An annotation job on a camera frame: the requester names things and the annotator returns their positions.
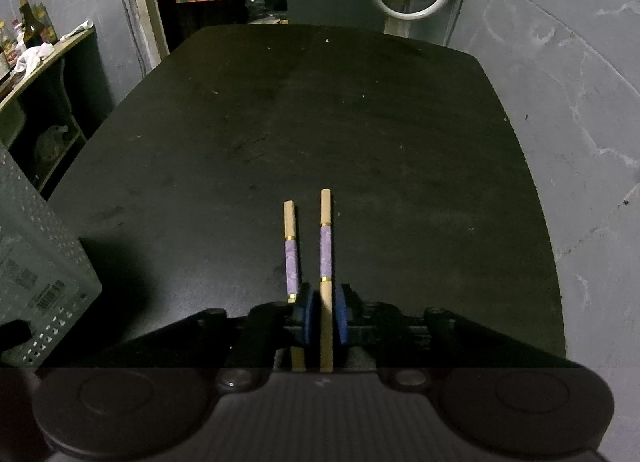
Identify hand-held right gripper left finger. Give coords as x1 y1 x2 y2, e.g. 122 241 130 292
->
75 292 317 390

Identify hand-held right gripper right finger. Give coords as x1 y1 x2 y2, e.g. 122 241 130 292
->
334 284 591 388

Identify purple band wooden chopstick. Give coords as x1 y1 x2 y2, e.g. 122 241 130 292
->
283 200 307 373
319 189 335 374

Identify white perforated plastic basket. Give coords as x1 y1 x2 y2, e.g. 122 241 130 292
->
0 142 103 368

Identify grey sack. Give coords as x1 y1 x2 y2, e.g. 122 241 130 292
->
32 124 76 178

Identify wooden side table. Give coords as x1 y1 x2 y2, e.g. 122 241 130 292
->
0 24 113 203

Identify white cloth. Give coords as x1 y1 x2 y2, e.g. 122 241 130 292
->
11 41 57 77

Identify brown bottle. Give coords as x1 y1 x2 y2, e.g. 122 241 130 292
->
35 2 58 43

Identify dark glass bottle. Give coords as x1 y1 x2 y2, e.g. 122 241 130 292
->
20 0 45 50

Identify small labelled bottle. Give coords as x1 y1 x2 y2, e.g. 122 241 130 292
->
0 21 16 79

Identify beige door frame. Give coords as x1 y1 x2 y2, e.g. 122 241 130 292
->
120 0 168 78

